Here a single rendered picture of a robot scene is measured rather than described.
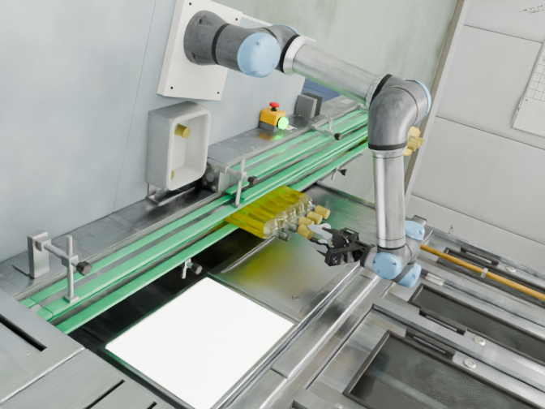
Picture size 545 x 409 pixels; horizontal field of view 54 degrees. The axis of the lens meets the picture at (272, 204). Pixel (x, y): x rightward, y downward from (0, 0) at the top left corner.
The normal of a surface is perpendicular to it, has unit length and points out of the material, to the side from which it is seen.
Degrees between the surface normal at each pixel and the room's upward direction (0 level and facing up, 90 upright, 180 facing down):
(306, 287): 90
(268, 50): 8
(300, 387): 90
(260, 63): 8
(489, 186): 90
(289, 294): 90
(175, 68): 0
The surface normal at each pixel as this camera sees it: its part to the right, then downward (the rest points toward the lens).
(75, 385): 0.15, -0.87
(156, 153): -0.53, 0.33
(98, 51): 0.84, 0.36
